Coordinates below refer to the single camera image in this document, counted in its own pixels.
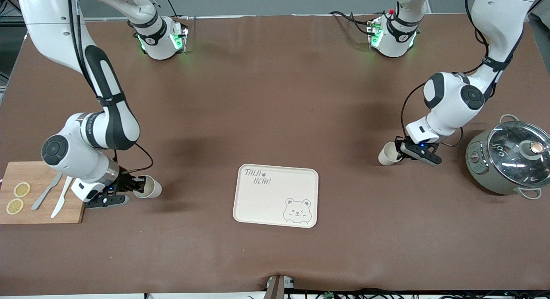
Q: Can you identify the brown table mat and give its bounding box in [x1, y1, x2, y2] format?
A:
[0, 13, 550, 296]

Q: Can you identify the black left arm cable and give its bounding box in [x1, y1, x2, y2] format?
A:
[400, 0, 526, 147]

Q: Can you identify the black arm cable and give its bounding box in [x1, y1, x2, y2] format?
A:
[400, 0, 526, 147]
[67, 0, 154, 173]

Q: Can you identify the grey plastic knife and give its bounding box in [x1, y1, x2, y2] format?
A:
[31, 173, 64, 211]

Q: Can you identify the white IKEA cup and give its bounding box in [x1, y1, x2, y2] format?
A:
[378, 141, 404, 166]
[133, 175, 162, 199]

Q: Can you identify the grey cooking pot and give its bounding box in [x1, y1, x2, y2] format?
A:
[465, 114, 543, 200]

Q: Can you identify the metal table edge bracket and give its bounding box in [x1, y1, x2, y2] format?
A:
[264, 275, 295, 299]

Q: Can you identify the white plastic knife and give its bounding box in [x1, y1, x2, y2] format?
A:
[50, 176, 74, 219]

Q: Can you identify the wooden cutting board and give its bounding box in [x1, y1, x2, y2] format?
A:
[0, 161, 86, 225]

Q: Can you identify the glass pot lid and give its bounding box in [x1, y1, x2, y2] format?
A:
[487, 121, 550, 188]

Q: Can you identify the aluminium frame profile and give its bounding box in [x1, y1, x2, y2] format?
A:
[0, 0, 26, 31]
[526, 0, 550, 23]

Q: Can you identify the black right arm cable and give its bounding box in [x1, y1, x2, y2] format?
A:
[67, 0, 154, 173]

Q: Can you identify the cream bear print tray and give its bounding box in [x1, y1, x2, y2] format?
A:
[232, 163, 319, 229]

